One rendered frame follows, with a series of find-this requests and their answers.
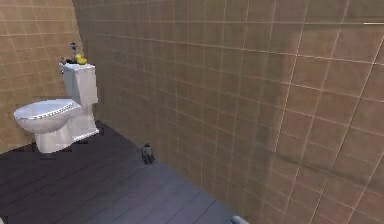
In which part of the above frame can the small dark grey figurine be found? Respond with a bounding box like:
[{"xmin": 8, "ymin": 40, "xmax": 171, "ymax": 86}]
[{"xmin": 139, "ymin": 143, "xmax": 156, "ymax": 166}]

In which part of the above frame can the white toilet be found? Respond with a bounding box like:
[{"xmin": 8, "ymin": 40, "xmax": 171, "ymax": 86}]
[{"xmin": 13, "ymin": 62, "xmax": 100, "ymax": 154}]

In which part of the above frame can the yellow rubber duck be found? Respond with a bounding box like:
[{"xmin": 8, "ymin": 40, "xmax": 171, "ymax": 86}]
[{"xmin": 74, "ymin": 53, "xmax": 88, "ymax": 66}]

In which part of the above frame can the dark spray bottle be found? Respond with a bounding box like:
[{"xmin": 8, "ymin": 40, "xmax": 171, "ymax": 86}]
[{"xmin": 68, "ymin": 42, "xmax": 79, "ymax": 64}]

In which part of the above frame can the pale grey round object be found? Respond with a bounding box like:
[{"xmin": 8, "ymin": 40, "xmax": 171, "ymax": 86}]
[{"xmin": 229, "ymin": 215, "xmax": 250, "ymax": 224}]

